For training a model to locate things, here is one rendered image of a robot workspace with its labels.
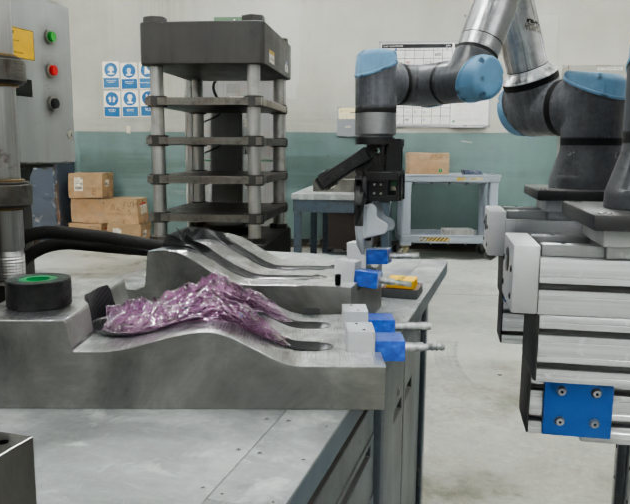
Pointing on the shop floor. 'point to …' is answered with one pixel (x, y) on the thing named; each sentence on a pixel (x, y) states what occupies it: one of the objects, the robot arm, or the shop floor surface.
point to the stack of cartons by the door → (105, 206)
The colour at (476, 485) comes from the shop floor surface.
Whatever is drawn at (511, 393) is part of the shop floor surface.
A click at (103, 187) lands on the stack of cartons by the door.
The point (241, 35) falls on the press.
